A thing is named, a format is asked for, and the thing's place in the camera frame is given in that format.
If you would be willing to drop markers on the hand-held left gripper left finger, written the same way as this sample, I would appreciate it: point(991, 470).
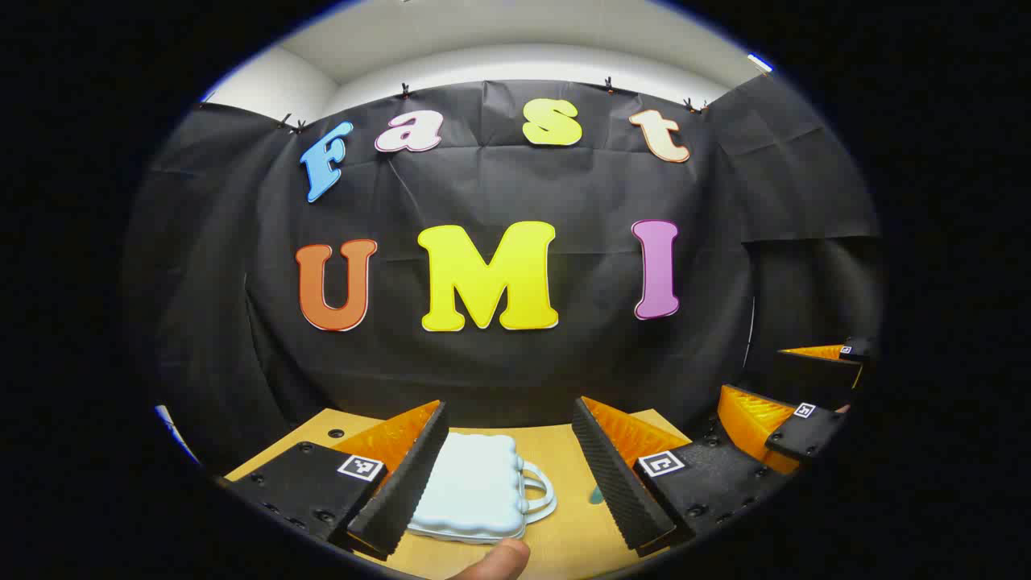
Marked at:
point(407, 491)

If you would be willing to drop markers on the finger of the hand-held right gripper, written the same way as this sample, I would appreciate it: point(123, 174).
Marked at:
point(821, 369)
point(805, 435)

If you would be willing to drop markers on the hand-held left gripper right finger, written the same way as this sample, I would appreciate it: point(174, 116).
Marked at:
point(616, 483)

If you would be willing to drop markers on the light blue suitcase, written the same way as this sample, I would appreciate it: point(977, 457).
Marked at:
point(475, 483)

